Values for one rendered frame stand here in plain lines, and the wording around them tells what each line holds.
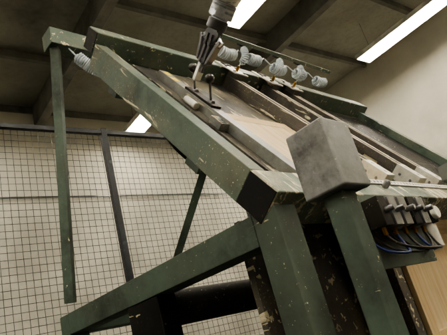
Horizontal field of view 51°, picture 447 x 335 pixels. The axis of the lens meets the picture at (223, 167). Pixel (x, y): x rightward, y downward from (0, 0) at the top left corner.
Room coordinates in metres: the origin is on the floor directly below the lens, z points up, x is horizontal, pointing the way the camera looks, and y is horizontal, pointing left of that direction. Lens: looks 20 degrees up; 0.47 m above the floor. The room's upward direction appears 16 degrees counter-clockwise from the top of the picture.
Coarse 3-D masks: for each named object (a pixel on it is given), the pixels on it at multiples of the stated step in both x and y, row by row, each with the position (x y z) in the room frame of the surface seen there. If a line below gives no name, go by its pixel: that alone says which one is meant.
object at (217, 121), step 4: (212, 116) 1.58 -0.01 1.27; (216, 116) 1.60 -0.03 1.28; (212, 120) 1.58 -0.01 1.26; (216, 120) 1.57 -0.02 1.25; (220, 120) 1.59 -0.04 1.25; (212, 124) 1.59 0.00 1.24; (216, 124) 1.57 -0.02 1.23; (220, 124) 1.56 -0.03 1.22; (224, 124) 1.57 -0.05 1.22; (228, 124) 1.58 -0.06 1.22; (216, 128) 1.58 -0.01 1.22; (220, 128) 1.57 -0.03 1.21; (224, 128) 1.58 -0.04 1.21
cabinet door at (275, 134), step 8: (240, 120) 1.74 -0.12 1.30; (248, 120) 1.79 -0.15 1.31; (256, 120) 1.85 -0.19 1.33; (264, 120) 1.91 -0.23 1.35; (248, 128) 1.70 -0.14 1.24; (256, 128) 1.75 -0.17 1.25; (264, 128) 1.80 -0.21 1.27; (272, 128) 1.86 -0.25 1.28; (280, 128) 1.92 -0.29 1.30; (288, 128) 1.97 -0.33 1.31; (264, 136) 1.70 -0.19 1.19; (272, 136) 1.75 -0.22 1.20; (280, 136) 1.80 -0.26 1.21; (288, 136) 1.86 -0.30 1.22; (272, 144) 1.65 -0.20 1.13; (280, 144) 1.70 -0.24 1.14; (280, 152) 1.61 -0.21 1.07; (288, 152) 1.66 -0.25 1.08
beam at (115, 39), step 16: (96, 32) 1.65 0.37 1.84; (112, 48) 1.73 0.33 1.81; (128, 48) 1.78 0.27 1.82; (144, 48) 1.82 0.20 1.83; (160, 48) 1.91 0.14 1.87; (144, 64) 1.89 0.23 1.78; (160, 64) 1.94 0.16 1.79; (176, 64) 1.99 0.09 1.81; (256, 80) 2.38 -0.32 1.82; (304, 96) 2.73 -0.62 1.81; (320, 96) 2.82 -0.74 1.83; (336, 96) 3.02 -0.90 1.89; (336, 112) 3.04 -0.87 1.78; (352, 112) 3.16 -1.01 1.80
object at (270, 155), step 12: (168, 72) 1.82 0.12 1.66; (168, 84) 1.77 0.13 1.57; (180, 84) 1.73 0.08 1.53; (192, 96) 1.69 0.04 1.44; (204, 108) 1.66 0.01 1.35; (216, 108) 1.65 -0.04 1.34; (228, 120) 1.58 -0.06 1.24; (228, 132) 1.60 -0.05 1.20; (240, 132) 1.56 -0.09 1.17; (252, 144) 1.53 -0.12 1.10; (264, 144) 1.52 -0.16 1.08; (264, 156) 1.51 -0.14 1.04; (276, 156) 1.48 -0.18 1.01; (276, 168) 1.49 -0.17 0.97; (288, 168) 1.45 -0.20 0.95
